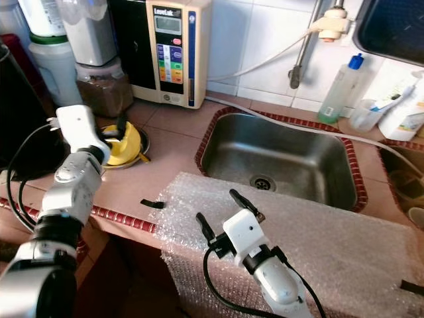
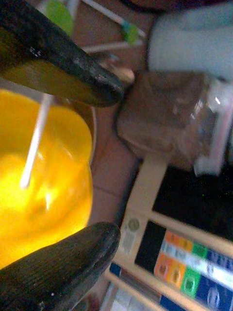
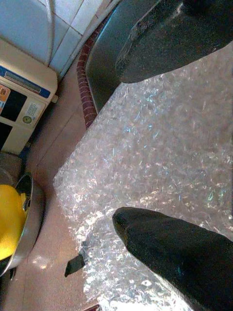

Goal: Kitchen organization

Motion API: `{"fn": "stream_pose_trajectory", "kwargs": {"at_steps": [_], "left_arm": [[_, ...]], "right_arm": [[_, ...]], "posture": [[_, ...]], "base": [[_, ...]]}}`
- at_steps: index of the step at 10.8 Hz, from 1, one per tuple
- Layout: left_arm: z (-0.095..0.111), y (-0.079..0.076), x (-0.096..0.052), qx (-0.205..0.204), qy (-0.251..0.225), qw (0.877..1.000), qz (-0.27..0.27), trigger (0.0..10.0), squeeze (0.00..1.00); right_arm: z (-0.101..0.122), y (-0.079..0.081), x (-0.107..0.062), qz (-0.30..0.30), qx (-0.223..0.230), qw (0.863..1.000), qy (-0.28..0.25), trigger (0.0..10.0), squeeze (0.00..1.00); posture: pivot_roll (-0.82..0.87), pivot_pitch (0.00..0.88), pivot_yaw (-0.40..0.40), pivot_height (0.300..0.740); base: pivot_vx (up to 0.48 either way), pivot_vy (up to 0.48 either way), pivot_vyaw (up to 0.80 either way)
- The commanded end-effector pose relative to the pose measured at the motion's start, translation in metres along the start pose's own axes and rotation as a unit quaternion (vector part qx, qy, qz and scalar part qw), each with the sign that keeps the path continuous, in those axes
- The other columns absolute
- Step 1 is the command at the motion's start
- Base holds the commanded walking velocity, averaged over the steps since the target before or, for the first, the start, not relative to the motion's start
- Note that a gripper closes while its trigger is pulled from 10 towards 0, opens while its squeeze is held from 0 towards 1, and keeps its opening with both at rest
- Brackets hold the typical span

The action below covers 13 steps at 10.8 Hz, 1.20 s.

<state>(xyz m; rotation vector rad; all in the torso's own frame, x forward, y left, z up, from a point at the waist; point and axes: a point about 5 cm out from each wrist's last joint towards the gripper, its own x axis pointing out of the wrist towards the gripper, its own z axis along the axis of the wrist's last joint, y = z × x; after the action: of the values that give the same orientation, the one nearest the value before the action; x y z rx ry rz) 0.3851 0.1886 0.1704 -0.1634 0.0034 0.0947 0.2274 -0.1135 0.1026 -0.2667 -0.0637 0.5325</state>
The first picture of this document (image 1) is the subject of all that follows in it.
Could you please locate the dark red cup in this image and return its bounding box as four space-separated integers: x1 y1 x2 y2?
0 33 34 87

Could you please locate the white squeeze bottle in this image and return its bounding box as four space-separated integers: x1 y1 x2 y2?
396 69 424 142

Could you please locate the long black tape strip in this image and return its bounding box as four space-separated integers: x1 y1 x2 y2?
400 280 424 296

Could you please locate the grey counter hose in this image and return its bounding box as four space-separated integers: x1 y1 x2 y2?
204 97 424 153

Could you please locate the white jug with green lid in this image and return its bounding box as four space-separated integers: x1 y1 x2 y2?
28 33 84 109

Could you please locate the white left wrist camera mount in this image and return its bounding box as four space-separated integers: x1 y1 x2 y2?
56 104 113 154

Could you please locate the jar of brown powder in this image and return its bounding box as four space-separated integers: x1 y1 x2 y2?
76 62 133 119

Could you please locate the short black tape strip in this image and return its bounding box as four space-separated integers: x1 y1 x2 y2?
140 198 167 210

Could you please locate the large steel sink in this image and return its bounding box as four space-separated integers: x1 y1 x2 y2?
199 111 362 213

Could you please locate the yellow plastic cup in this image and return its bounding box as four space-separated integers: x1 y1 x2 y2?
103 123 142 168

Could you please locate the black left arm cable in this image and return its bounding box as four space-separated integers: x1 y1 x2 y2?
5 121 64 233

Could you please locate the cream faucet diverter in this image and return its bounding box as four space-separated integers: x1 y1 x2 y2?
314 6 352 42

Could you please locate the steel faucet pipe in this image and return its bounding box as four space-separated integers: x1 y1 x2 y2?
288 0 329 91

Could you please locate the clear plastic cup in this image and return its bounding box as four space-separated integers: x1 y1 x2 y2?
347 98 387 133

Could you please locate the blue capped soap bottle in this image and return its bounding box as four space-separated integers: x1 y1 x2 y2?
316 53 367 125

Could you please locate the dark blue hanging tray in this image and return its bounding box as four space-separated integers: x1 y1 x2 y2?
352 0 424 68

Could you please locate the white printed bottle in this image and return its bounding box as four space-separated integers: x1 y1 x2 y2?
16 0 69 38

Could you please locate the cream water ionizer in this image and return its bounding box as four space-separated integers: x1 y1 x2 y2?
108 0 213 109

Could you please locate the round steel bowl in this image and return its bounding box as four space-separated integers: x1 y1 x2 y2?
106 129 152 170

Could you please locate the black electric kettle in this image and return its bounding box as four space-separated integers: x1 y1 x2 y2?
0 43 64 184

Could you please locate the small steel sink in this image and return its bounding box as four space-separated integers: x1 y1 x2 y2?
376 139 424 230

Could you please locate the thin white ionizer hose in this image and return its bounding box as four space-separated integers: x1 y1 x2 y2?
205 20 329 84

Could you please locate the translucent white container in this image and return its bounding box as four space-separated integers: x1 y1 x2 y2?
62 0 117 68

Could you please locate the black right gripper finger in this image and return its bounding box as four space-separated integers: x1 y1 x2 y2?
196 212 219 246
229 189 266 221

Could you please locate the clear bubble wrap sheet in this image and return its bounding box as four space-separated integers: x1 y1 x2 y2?
158 172 424 318

